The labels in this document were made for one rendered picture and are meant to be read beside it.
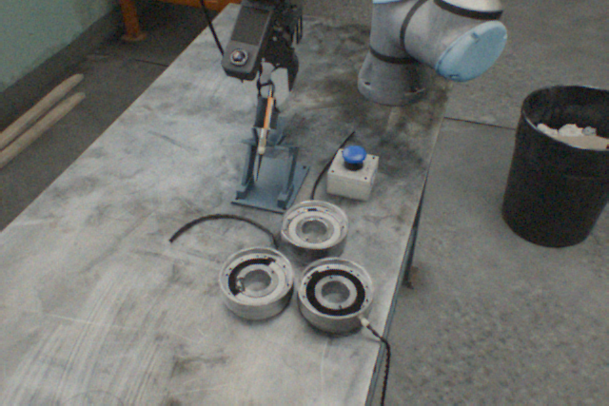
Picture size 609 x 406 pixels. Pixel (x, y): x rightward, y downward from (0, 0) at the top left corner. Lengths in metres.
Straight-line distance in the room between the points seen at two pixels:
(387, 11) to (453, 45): 0.17
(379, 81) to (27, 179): 1.58
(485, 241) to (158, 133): 1.28
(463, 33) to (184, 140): 0.53
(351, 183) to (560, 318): 1.13
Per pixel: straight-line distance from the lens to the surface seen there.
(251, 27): 0.84
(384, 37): 1.22
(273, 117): 0.95
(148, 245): 0.98
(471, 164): 2.45
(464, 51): 1.09
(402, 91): 1.25
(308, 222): 0.96
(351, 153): 1.01
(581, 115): 2.22
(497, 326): 1.94
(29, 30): 2.88
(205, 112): 1.24
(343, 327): 0.84
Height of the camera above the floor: 1.50
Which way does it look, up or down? 41 degrees down
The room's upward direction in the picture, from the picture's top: straight up
